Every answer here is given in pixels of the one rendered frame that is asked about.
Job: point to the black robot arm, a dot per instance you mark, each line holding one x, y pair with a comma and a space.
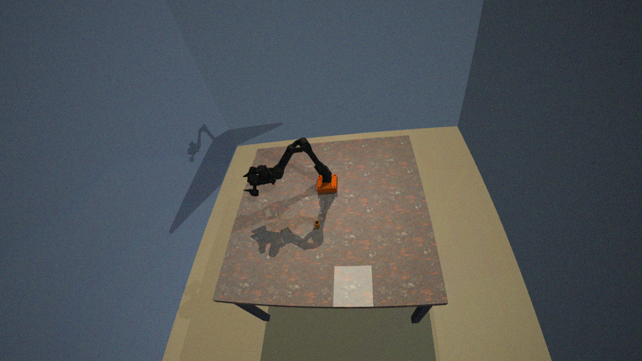
270, 174

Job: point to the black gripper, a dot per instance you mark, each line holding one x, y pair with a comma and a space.
254, 191

